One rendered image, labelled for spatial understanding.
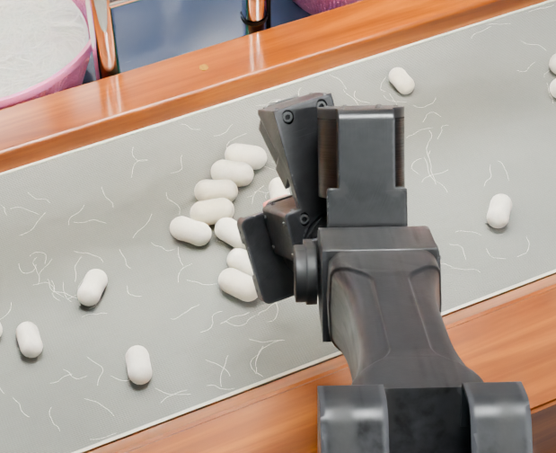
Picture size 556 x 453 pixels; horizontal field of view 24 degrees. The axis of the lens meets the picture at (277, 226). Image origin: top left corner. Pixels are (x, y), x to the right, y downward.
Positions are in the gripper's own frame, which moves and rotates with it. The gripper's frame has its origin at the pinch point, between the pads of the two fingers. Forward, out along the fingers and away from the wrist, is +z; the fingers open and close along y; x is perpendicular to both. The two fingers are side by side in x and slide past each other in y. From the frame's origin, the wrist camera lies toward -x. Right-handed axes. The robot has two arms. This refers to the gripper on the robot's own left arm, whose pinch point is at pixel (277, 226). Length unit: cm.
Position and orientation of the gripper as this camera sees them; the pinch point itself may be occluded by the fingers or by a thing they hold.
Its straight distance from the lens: 102.7
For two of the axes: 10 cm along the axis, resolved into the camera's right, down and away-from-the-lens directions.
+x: 2.7, 9.4, 2.0
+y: -9.1, 3.2, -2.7
